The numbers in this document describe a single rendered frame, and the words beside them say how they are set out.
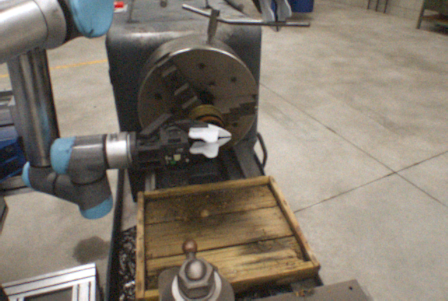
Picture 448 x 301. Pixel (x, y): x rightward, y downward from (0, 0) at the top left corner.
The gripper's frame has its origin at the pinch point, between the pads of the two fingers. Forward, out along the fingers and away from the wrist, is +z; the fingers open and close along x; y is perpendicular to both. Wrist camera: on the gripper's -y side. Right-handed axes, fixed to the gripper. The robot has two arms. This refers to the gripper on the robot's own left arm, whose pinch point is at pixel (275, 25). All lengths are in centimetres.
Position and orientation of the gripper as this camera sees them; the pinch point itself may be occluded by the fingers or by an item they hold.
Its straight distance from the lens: 78.6
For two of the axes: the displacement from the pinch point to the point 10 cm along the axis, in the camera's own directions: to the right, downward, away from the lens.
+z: 2.2, 8.1, 5.5
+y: 2.1, 5.1, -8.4
